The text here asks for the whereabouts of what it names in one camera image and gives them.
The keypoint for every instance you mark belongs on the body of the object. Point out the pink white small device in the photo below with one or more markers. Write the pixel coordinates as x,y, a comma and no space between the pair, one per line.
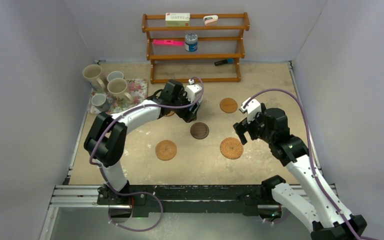
210,20

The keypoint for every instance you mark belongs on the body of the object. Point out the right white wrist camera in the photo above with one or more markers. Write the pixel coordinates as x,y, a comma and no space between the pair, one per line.
251,107

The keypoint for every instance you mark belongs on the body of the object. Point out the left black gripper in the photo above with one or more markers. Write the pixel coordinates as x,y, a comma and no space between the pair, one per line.
192,114

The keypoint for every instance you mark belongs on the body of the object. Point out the blue white lidded jar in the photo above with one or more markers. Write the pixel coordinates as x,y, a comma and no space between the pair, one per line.
191,42

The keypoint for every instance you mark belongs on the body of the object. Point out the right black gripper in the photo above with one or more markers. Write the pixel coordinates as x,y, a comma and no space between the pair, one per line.
244,127

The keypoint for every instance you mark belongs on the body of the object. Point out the pink highlighter marker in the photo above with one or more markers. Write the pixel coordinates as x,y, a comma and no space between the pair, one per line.
167,42

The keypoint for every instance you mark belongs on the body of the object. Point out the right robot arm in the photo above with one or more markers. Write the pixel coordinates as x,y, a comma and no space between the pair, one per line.
322,212

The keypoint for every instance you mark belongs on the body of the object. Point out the white green cardboard box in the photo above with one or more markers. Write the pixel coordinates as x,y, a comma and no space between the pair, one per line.
177,19

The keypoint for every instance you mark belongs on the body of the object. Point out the floral pattern tray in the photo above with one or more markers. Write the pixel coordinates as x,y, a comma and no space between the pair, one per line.
138,88

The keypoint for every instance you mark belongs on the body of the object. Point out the black blue marker pen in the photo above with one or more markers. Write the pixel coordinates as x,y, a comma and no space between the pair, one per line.
224,62

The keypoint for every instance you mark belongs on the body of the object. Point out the dark brown wooden coaster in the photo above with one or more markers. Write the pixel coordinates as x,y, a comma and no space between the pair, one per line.
199,130

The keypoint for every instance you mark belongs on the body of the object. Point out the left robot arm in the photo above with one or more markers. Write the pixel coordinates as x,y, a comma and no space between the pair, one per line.
105,141

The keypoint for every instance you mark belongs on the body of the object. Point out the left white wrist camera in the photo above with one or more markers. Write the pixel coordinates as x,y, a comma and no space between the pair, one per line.
193,91

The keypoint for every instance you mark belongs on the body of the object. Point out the small grey white mug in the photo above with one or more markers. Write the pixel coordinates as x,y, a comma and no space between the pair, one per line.
100,102

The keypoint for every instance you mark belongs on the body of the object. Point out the tall cream mug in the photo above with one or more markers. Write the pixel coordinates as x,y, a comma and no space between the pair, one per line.
94,74

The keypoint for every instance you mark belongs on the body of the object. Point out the woven rattan coaster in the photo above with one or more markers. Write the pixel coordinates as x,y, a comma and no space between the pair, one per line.
166,150
231,148

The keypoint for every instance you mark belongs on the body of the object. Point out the smooth wooden coaster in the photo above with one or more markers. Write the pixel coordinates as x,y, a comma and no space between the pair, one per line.
169,114
228,105

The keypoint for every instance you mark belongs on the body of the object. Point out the cream mug with plant print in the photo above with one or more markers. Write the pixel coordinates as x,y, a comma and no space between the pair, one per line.
118,87

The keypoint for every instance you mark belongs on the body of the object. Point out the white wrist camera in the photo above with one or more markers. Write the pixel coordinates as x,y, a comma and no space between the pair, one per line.
251,107
193,91

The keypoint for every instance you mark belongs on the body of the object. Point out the black aluminium base frame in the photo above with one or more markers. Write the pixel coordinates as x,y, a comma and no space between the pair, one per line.
170,212

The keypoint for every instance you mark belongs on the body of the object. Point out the wooden three-tier shelf rack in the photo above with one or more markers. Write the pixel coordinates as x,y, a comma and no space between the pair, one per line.
235,56

